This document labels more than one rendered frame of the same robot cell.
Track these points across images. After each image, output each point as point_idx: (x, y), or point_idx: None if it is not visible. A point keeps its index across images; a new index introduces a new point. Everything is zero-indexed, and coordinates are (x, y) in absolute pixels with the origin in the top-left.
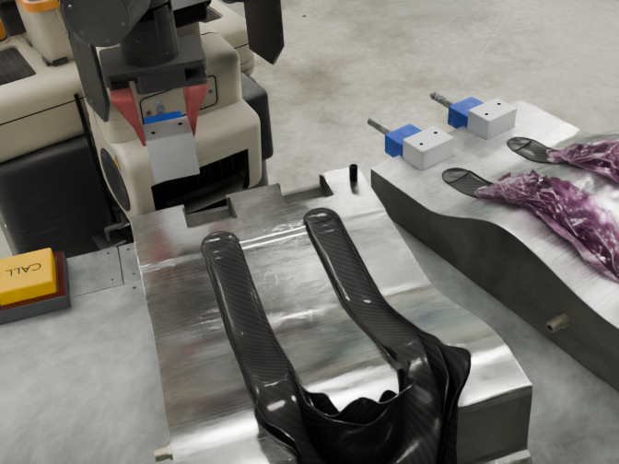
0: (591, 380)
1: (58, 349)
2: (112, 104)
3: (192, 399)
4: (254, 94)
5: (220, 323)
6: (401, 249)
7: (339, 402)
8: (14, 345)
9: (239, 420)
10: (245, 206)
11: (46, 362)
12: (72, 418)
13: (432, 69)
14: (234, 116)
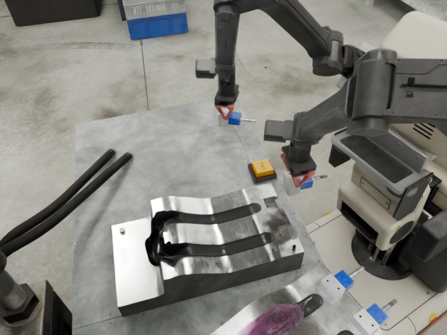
0: None
1: (237, 183)
2: (353, 167)
3: (178, 201)
4: (433, 234)
5: (219, 211)
6: (250, 264)
7: (167, 230)
8: (239, 173)
9: (166, 209)
10: (275, 214)
11: (232, 182)
12: (211, 191)
13: None
14: (383, 219)
